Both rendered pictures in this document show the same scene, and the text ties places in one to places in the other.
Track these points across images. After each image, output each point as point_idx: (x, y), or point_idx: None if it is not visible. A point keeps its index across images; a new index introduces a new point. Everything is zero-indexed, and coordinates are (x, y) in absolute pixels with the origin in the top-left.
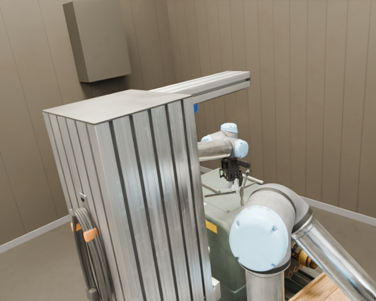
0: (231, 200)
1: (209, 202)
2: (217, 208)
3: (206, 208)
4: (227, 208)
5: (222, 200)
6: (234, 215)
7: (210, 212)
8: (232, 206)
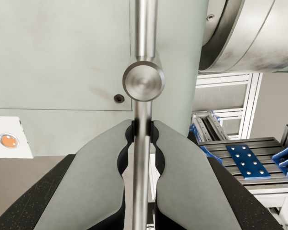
0: (48, 23)
1: (14, 102)
2: (75, 113)
3: (45, 134)
4: (96, 87)
5: (24, 54)
6: (158, 104)
7: (84, 144)
8: (103, 65)
